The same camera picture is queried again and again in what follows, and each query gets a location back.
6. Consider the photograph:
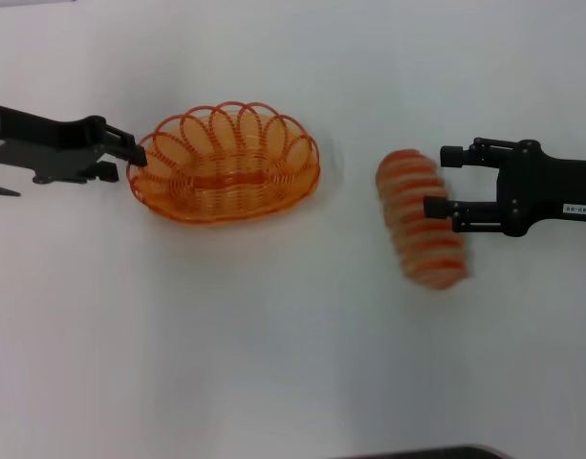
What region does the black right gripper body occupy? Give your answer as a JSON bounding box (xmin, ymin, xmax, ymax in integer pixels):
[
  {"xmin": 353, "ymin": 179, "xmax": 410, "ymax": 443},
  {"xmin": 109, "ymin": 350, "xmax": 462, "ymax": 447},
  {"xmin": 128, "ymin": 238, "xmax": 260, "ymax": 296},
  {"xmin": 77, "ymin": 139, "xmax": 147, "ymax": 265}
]
[{"xmin": 494, "ymin": 140, "xmax": 586, "ymax": 239}]

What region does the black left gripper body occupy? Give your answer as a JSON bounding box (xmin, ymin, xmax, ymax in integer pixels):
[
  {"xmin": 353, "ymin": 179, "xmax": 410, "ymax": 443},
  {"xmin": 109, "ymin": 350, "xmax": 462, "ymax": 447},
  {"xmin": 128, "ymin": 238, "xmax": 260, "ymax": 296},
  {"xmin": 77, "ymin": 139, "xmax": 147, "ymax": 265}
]
[{"xmin": 0, "ymin": 104, "xmax": 111, "ymax": 186}]

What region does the orange white striped bread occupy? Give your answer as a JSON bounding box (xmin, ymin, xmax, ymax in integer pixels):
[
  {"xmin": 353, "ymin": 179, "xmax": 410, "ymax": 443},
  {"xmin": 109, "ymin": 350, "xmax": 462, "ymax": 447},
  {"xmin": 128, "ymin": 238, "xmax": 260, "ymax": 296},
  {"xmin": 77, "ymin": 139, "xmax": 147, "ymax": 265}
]
[{"xmin": 375, "ymin": 148, "xmax": 477, "ymax": 292}]

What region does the orange wire basket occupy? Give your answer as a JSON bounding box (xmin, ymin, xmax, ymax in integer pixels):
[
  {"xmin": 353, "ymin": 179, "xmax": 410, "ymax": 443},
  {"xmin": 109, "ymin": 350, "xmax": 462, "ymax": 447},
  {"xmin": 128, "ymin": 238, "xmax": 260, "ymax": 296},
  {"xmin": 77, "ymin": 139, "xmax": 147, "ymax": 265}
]
[{"xmin": 125, "ymin": 99, "xmax": 321, "ymax": 227}]

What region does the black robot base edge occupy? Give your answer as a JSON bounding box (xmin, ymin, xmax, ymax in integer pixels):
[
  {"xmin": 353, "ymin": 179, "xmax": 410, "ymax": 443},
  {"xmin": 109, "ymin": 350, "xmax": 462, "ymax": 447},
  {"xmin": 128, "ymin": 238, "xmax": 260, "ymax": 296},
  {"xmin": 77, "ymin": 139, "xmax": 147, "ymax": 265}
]
[{"xmin": 328, "ymin": 444, "xmax": 507, "ymax": 459}]

